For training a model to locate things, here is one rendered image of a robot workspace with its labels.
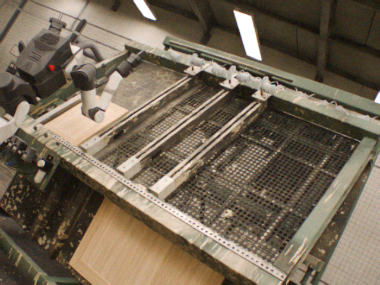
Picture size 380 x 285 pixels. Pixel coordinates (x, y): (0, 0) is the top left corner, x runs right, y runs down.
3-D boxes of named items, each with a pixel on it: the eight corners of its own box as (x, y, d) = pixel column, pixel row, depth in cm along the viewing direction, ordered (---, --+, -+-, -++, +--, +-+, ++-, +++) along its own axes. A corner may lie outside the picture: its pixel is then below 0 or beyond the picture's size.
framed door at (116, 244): (70, 263, 235) (68, 263, 234) (113, 187, 241) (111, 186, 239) (180, 357, 188) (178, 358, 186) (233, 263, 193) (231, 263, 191)
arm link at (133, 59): (138, 54, 239) (123, 67, 238) (146, 65, 245) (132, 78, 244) (129, 50, 249) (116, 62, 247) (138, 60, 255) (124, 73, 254)
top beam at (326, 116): (125, 54, 345) (123, 44, 339) (133, 50, 351) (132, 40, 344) (375, 147, 227) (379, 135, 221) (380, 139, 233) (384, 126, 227)
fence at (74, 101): (36, 124, 268) (34, 120, 266) (132, 68, 323) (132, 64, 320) (40, 127, 266) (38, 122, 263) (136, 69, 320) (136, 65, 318)
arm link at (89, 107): (90, 127, 235) (87, 92, 224) (78, 120, 243) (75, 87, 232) (105, 121, 243) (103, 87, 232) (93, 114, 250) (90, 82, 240)
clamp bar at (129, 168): (116, 176, 223) (108, 143, 208) (235, 85, 291) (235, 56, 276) (128, 183, 218) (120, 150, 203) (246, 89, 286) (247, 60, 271)
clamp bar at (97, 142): (81, 152, 241) (71, 122, 226) (199, 73, 309) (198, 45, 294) (90, 159, 235) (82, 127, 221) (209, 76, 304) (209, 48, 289)
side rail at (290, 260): (269, 278, 172) (272, 264, 166) (360, 149, 236) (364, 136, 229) (285, 287, 168) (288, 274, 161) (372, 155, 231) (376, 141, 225)
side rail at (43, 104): (21, 119, 285) (16, 107, 279) (126, 60, 349) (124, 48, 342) (25, 122, 282) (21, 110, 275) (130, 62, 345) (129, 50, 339)
